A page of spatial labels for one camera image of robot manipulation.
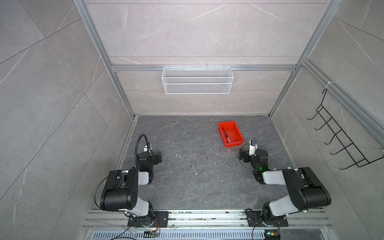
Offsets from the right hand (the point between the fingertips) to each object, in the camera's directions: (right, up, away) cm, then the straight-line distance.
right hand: (247, 146), depth 94 cm
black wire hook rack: (+32, +4, -32) cm, 45 cm away
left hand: (-63, -1, -1) cm, 63 cm away
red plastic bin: (-4, +6, +13) cm, 15 cm away
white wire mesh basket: (-32, +45, +6) cm, 56 cm away
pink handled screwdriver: (-10, +4, +10) cm, 15 cm away
